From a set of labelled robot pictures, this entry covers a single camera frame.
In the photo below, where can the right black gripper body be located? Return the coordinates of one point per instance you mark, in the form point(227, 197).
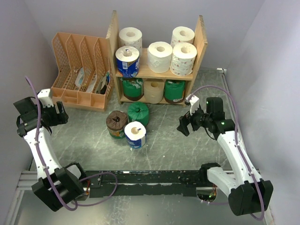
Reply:
point(199, 118)

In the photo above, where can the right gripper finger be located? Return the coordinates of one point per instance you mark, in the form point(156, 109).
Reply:
point(188, 116)
point(183, 126)

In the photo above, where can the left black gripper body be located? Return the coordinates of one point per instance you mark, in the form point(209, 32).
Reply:
point(52, 117)

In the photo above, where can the green roll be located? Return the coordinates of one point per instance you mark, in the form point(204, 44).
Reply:
point(132, 88)
point(174, 91)
point(138, 111)

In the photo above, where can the blue roll with stick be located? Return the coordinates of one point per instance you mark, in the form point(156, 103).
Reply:
point(135, 133)

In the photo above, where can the brown topped roll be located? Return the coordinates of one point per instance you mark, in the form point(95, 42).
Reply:
point(116, 122)

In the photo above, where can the floral white roll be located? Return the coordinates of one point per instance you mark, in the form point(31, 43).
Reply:
point(183, 57)

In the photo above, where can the plain white roll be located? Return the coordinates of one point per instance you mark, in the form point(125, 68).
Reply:
point(159, 55)

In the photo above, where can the floral paper roll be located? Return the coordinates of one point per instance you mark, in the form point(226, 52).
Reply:
point(182, 34)
point(131, 36)

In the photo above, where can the blue roll front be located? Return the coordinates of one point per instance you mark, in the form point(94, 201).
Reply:
point(127, 59)

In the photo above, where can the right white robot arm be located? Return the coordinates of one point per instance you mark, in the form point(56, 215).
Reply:
point(247, 191)

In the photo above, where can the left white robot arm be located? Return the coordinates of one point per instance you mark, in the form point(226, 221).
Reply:
point(56, 185)

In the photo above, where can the wooden two-tier shelf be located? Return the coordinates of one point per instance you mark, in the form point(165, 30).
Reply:
point(113, 41)

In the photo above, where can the beige roll lower shelf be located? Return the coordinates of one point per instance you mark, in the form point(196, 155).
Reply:
point(154, 90)

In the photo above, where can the orange plastic file organizer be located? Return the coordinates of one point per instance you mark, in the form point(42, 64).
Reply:
point(72, 52)

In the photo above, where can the items in file organizer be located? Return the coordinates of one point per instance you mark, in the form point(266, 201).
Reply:
point(98, 86)

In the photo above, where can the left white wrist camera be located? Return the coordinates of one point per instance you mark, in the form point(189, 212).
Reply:
point(45, 97)

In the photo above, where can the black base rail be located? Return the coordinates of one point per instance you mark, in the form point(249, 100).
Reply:
point(137, 183)

